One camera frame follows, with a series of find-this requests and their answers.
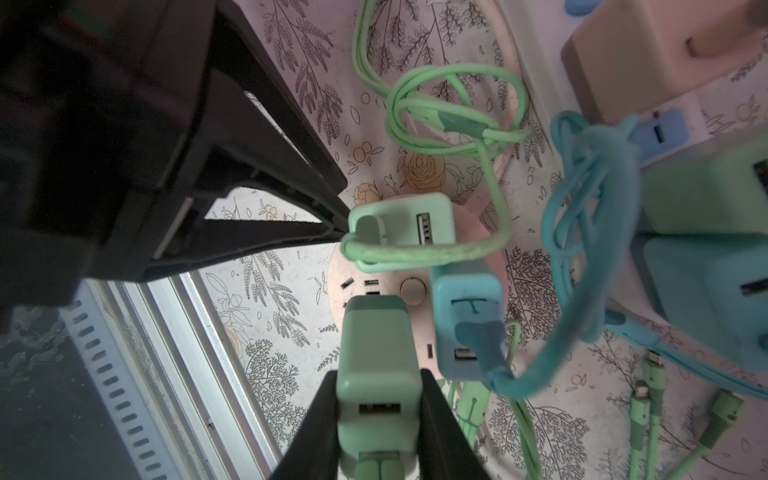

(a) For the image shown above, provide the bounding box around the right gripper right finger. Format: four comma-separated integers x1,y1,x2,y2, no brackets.
418,369,489,480

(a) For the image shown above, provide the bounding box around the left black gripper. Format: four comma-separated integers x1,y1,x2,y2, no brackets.
1,1,216,326

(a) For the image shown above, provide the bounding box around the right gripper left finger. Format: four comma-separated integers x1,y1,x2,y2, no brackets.
269,370,340,480

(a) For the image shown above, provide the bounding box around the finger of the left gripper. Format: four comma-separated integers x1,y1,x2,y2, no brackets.
89,1,349,282

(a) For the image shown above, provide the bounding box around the green plug adapter front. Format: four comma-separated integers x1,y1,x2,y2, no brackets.
336,295,423,479

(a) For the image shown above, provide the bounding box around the teal plug adapter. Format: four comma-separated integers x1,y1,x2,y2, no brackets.
429,260,505,382

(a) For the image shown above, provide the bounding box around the light green plug adapter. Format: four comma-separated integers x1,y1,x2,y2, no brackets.
340,193,457,273

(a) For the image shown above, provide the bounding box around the blue plug adapter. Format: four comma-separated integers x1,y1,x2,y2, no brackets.
631,234,767,372

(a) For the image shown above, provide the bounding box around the white blue power strip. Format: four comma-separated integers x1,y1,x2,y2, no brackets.
497,0,768,337

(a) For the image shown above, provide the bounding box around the pink plug adapter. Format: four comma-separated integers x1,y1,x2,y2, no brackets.
561,1,764,124

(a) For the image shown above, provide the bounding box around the round pink power socket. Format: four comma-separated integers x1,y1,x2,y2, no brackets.
328,204,510,380

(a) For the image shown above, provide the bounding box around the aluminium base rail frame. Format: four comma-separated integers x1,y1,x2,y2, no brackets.
59,272,281,479

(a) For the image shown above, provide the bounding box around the green cable bundle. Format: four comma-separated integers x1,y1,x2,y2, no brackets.
338,0,768,480

